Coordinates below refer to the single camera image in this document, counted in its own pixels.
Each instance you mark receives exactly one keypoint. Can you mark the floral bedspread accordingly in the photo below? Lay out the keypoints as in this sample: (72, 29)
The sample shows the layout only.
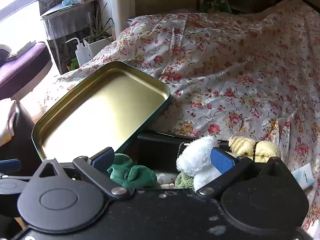
(225, 67)

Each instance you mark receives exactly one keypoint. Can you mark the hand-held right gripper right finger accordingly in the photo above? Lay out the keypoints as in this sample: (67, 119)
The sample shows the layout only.
(222, 162)

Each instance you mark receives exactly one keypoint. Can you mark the grey paper sheets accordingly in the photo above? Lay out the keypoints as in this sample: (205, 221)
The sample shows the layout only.
(56, 12)

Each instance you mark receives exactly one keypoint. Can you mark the black box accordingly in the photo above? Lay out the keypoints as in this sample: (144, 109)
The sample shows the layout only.
(160, 152)

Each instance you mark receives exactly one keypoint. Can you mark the white tissue packet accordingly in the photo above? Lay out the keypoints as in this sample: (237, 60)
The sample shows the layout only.
(303, 177)

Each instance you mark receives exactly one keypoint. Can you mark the dark book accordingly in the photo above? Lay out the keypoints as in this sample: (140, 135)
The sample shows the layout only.
(21, 51)

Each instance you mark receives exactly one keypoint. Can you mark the white wash bottle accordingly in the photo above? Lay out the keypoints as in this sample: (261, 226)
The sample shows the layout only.
(82, 55)

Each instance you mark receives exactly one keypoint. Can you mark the yellow towel roll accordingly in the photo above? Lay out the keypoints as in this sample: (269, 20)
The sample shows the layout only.
(265, 150)

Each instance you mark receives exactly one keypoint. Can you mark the clear acrylic side table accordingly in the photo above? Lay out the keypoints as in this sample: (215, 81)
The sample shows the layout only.
(65, 25)

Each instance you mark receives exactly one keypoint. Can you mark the green leafy plant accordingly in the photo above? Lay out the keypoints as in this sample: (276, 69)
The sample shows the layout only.
(97, 30)

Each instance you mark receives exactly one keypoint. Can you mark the blue face mask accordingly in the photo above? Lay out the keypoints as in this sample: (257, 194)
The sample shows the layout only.
(71, 1)

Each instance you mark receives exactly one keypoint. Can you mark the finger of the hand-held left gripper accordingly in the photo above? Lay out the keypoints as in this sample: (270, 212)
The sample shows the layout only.
(10, 165)

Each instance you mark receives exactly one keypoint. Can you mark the green scrub ball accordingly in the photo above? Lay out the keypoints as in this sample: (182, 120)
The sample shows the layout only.
(183, 180)

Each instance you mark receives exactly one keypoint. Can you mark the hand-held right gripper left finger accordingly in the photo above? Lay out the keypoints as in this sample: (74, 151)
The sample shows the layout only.
(102, 157)

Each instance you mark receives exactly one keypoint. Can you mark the white plush toy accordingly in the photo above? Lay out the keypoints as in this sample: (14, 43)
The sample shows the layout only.
(195, 157)

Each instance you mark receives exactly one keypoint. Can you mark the white plant pot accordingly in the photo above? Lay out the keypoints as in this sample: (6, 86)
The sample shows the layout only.
(100, 45)

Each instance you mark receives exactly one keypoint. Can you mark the pale blue pillow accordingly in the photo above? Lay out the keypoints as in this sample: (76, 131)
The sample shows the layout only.
(131, 21)

